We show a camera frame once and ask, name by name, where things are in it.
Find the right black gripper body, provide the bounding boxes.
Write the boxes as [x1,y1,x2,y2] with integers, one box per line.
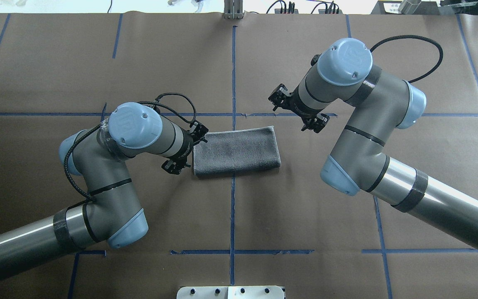
[268,84,330,134]

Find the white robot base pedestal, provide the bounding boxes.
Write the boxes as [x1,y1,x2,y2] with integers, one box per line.
[176,285,286,299]

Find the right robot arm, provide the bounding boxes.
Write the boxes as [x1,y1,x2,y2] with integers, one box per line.
[268,38,478,250]

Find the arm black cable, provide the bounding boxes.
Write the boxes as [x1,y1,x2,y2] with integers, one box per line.
[63,93,198,204]
[370,35,444,84]

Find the pink and grey towel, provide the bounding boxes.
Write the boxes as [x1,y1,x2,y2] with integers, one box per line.
[193,126,281,176]

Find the aluminium frame post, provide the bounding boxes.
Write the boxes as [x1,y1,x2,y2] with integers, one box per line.
[223,0,244,20]

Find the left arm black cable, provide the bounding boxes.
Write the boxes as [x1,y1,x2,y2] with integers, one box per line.
[63,93,198,204]

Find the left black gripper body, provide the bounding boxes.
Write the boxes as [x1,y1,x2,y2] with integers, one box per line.
[161,121,209,175]

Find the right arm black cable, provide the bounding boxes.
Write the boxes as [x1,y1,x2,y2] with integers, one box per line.
[370,35,444,84]

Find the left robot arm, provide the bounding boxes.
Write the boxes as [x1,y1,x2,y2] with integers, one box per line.
[0,101,208,281]

